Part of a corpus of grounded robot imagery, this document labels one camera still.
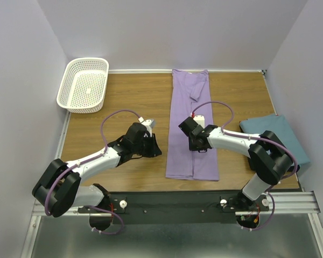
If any purple t shirt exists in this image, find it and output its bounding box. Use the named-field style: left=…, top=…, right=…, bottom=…
left=166, top=69, right=219, bottom=181

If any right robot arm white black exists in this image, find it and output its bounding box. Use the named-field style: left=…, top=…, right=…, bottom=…
left=179, top=117, right=298, bottom=210

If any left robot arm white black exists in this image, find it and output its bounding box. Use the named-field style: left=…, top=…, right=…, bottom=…
left=32, top=119, right=162, bottom=218

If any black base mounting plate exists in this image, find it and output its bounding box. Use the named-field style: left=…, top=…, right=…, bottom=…
left=78, top=190, right=270, bottom=230

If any folded teal t shirt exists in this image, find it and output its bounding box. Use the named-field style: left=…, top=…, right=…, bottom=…
left=239, top=114, right=310, bottom=167

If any white plastic laundry basket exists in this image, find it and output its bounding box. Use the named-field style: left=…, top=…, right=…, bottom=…
left=57, top=58, right=109, bottom=113

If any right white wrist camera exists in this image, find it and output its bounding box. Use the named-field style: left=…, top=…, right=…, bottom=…
left=192, top=113, right=206, bottom=128

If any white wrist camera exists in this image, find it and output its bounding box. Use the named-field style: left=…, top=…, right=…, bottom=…
left=192, top=113, right=206, bottom=128
left=138, top=117, right=156, bottom=137

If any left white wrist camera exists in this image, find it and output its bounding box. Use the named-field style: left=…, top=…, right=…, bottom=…
left=138, top=117, right=156, bottom=137

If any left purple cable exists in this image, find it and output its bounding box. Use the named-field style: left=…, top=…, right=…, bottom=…
left=44, top=109, right=141, bottom=235

